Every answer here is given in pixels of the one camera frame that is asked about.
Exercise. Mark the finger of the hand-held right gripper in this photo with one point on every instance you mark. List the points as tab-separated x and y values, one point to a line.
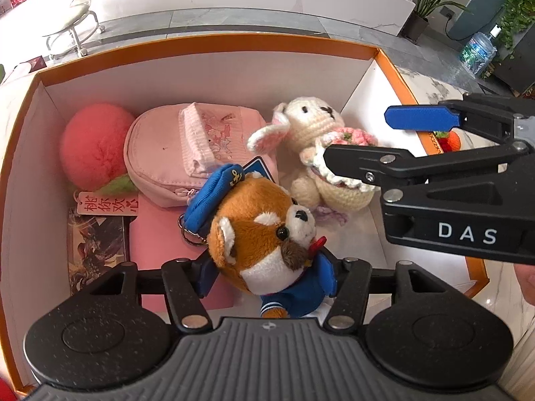
355	161
418	117

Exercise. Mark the sailor red panda plush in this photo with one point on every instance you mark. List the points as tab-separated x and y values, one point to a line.
259	250

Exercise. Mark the leafy green plant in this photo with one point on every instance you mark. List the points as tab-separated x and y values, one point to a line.
518	8

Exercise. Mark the blue water jug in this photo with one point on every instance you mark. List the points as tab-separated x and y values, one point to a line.
477	52

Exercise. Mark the dark red book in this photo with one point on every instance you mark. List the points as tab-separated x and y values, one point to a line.
39	62

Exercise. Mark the pink notebook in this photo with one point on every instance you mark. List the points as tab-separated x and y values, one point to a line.
167	234

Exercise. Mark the purple yarn piece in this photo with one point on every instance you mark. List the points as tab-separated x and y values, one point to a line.
332	216

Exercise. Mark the black planter box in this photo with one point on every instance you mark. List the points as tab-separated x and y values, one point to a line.
516	75

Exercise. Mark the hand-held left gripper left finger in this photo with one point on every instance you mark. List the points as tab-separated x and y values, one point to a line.
205	277

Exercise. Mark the pink fabric pouch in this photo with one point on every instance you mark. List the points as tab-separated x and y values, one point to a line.
167	154

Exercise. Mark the pink round coaster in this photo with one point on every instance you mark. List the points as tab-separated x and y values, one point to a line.
26	70

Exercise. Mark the person's right hand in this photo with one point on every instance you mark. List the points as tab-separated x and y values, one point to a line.
528	280

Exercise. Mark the clear seat rolling stool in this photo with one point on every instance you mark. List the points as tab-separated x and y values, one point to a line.
77	6

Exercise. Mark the red crochet strawberry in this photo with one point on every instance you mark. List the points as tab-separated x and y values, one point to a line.
448	141

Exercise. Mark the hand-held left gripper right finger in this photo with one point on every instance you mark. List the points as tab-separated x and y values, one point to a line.
332	275

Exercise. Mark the illustrated picture card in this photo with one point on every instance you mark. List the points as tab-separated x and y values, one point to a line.
96	242

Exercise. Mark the pink peach plush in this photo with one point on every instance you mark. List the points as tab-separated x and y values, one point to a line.
96	146

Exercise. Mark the cream crochet bunny doll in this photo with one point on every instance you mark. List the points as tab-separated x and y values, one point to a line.
309	125

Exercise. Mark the potted plant black pot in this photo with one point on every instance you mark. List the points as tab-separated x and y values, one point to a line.
416	27

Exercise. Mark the blue sign charm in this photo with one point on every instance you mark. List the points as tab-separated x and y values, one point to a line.
255	167

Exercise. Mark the orange storage box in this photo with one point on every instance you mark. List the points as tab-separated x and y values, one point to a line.
209	75

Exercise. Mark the pink paper tag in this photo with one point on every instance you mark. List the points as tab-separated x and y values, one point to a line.
106	204

